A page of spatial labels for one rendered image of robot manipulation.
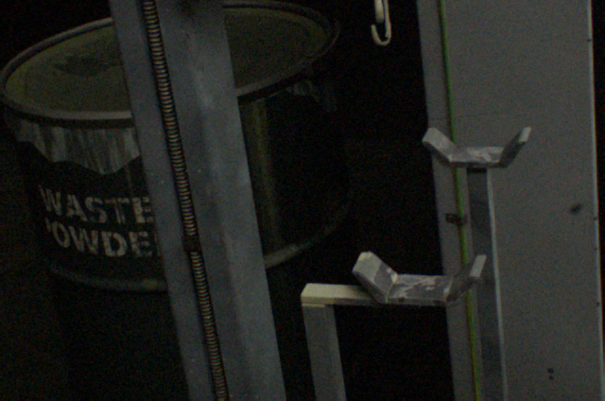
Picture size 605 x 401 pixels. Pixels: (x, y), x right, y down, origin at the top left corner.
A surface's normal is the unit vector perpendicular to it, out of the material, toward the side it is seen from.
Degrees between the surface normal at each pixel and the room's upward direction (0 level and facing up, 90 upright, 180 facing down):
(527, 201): 90
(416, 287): 0
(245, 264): 90
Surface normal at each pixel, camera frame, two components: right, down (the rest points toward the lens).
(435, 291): -0.13, -0.91
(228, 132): 0.94, 0.01
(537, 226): -0.30, 0.42
